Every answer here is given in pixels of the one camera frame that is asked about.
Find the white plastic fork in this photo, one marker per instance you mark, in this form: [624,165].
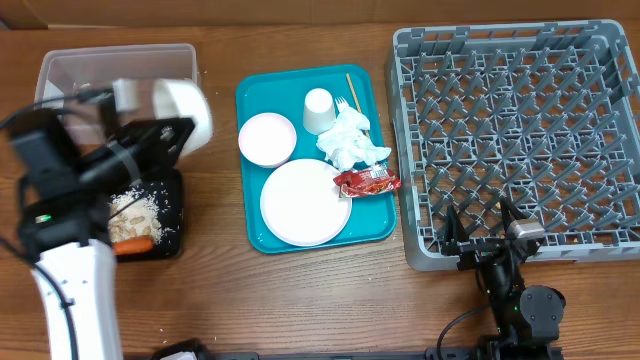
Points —
[341,103]

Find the clear plastic bin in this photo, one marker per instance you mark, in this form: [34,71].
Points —
[71,71]

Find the peanuts and rice pile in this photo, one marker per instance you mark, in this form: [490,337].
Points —
[137,212]

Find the white bowl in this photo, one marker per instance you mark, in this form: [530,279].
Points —
[184,99]

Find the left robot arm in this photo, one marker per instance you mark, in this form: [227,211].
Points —
[64,235]

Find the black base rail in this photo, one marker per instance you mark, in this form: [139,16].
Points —
[194,349]

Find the wooden chopstick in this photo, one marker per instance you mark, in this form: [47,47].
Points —
[355,98]

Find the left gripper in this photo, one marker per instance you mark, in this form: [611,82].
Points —
[137,141]

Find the red snack wrapper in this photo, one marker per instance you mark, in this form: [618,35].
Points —
[375,180]

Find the white napkin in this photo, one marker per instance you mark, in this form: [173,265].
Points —
[346,144]

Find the black tray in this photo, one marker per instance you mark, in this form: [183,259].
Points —
[171,245]

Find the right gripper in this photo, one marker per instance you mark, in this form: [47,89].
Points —
[474,250]

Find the orange carrot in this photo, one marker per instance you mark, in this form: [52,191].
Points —
[136,245]

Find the white round plate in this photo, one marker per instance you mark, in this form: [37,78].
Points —
[301,204]

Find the white plastic cup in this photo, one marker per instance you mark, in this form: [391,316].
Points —
[319,113]

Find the grey dishwasher rack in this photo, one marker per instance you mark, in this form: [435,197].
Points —
[544,114]

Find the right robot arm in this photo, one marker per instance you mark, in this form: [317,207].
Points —
[527,318]

